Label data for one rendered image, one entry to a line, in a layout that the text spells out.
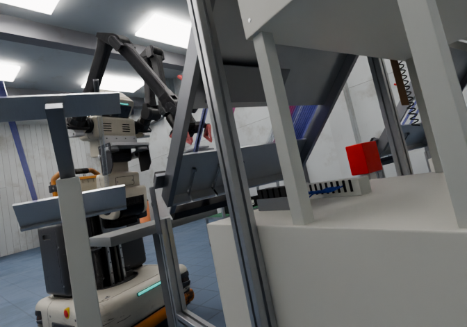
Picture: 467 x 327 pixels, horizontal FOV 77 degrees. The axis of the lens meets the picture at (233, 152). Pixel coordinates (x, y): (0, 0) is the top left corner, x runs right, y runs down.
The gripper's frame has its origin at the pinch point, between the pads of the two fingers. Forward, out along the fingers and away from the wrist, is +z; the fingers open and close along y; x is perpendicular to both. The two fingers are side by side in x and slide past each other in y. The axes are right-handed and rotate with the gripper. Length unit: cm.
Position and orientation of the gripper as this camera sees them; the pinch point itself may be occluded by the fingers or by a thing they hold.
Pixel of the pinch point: (201, 141)
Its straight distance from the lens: 124.6
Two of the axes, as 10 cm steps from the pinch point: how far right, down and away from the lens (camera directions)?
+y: 8.2, -1.3, 5.6
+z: 4.8, 6.9, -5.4
